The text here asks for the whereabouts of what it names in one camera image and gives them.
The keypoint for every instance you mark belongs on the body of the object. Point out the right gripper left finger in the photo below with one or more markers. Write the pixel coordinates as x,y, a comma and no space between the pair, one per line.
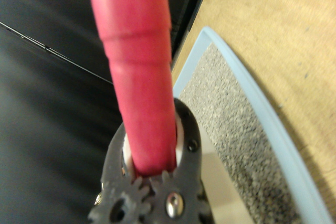
113,171

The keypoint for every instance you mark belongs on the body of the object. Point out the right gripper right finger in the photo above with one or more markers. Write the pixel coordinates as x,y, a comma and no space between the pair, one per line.
193,161

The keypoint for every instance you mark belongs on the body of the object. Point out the black curtain stand pole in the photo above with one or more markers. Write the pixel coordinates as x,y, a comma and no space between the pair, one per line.
65,57

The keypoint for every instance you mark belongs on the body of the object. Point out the blue litter tray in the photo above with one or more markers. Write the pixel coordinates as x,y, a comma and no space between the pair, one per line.
236,119

